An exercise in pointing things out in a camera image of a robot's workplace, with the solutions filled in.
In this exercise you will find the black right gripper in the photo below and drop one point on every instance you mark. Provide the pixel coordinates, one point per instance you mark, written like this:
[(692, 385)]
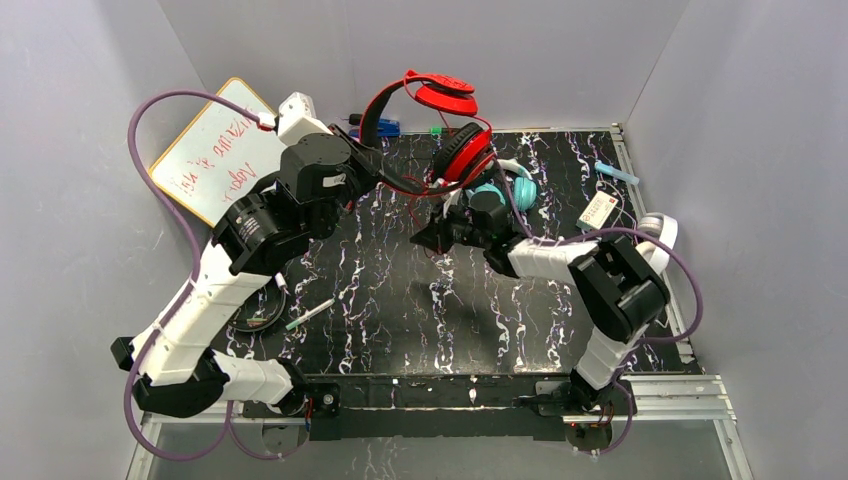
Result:
[(449, 227)]

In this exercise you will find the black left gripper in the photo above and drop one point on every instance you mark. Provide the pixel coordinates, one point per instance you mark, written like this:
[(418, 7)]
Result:
[(370, 164)]

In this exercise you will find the red headphones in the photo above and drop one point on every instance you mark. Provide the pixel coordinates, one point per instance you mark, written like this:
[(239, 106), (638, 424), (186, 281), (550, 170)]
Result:
[(457, 157)]

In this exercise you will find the black and white headphones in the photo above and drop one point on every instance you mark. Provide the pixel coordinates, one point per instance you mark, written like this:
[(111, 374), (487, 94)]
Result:
[(263, 308)]

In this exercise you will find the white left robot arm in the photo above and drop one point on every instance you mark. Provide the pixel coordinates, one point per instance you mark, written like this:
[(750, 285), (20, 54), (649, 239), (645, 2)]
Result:
[(173, 369)]

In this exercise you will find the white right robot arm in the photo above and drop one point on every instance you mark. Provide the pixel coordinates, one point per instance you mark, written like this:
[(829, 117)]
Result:
[(619, 283)]

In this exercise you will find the teal headphones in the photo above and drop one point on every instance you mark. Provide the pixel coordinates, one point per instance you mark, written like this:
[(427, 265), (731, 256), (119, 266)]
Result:
[(524, 188)]

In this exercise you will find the white beige headphones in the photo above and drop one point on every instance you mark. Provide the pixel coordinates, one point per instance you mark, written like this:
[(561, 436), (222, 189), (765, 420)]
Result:
[(663, 228)]

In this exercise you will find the blue stapler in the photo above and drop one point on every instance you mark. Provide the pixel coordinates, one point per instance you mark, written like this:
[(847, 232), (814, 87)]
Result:
[(386, 128)]

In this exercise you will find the yellow framed whiteboard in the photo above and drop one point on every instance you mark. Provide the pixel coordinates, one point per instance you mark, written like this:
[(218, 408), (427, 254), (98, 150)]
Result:
[(215, 161)]

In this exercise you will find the small white labelled box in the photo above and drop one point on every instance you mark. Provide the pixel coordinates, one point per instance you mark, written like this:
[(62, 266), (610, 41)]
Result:
[(597, 214)]

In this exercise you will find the white green capped pen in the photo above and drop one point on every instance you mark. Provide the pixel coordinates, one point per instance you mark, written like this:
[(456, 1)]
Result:
[(309, 314)]

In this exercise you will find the light blue marker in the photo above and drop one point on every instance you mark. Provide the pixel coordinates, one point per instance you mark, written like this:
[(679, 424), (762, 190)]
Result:
[(616, 173)]

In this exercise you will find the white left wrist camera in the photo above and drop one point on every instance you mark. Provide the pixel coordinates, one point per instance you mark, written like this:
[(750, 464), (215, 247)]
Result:
[(296, 119)]

